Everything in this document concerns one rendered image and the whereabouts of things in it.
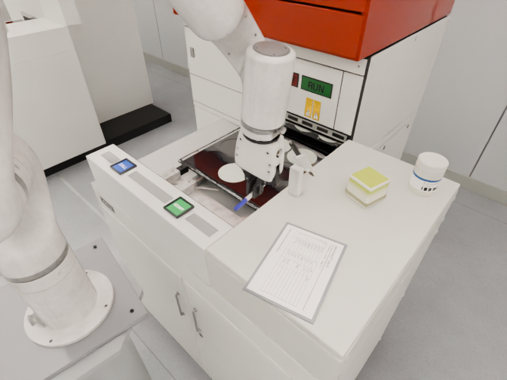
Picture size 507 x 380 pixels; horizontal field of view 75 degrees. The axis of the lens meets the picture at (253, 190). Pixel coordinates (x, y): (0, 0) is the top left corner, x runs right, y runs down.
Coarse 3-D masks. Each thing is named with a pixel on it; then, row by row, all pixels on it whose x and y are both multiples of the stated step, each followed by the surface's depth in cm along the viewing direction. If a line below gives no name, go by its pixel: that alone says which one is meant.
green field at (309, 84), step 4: (304, 80) 108; (308, 80) 107; (312, 80) 106; (304, 84) 109; (308, 84) 108; (312, 84) 107; (316, 84) 106; (320, 84) 105; (324, 84) 104; (328, 84) 103; (304, 88) 110; (308, 88) 109; (312, 88) 108; (316, 88) 107; (320, 88) 106; (324, 88) 105; (328, 88) 104; (316, 92) 108; (320, 92) 107; (324, 92) 105; (328, 92) 104; (328, 96) 105
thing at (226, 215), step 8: (192, 192) 100; (200, 192) 100; (200, 200) 98; (208, 200) 98; (208, 208) 95; (216, 208) 95; (224, 208) 95; (224, 216) 92; (232, 216) 92; (232, 224) 90
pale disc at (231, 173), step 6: (222, 168) 106; (228, 168) 106; (234, 168) 106; (240, 168) 106; (222, 174) 104; (228, 174) 104; (234, 174) 104; (240, 174) 104; (228, 180) 102; (234, 180) 102; (240, 180) 102
